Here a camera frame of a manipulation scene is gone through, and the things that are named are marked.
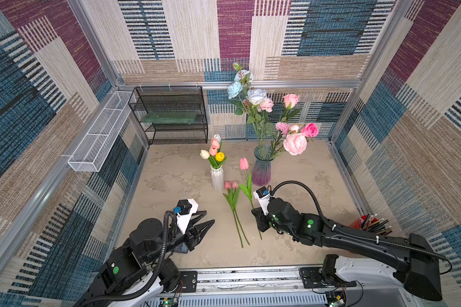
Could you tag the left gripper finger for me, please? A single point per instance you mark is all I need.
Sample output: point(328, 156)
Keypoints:
point(196, 217)
point(201, 230)

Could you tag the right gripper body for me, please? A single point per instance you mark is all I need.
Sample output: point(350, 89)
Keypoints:
point(259, 219)

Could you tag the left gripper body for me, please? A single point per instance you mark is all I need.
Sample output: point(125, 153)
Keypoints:
point(189, 238)

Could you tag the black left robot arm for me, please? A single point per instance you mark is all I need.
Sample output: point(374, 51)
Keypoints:
point(143, 262)

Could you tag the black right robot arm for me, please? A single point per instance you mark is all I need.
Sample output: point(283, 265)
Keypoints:
point(415, 263)

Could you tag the white ribbed vase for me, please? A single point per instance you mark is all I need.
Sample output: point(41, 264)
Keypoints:
point(217, 178)

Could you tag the purple glass vase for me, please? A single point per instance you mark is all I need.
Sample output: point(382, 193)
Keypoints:
point(261, 172)

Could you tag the blue grey small device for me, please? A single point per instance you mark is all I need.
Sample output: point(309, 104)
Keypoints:
point(182, 248)

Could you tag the yellow tulip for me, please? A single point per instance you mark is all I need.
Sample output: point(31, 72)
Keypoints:
point(220, 157)

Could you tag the red pencil cup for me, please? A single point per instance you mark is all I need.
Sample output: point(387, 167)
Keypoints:
point(372, 224)

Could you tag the green pad on shelf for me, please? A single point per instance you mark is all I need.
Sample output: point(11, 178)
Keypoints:
point(170, 118)

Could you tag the black mesh shelf rack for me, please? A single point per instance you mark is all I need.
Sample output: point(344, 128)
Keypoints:
point(148, 99)

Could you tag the rose bouquet with leaves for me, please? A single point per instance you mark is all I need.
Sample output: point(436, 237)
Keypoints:
point(270, 121)

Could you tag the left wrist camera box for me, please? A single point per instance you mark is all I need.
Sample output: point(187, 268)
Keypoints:
point(184, 211)

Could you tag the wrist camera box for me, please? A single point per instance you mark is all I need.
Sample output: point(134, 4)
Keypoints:
point(184, 211)
point(262, 195)

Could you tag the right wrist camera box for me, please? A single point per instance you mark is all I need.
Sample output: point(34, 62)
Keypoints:
point(262, 195)

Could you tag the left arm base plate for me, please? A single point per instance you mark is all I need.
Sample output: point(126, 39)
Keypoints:
point(187, 282)

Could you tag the aluminium front rail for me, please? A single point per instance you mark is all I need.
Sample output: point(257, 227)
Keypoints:
point(282, 286)

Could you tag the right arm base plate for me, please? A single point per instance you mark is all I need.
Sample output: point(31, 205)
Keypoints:
point(324, 276)

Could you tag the white mesh wall basket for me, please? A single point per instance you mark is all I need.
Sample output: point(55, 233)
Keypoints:
point(95, 146)

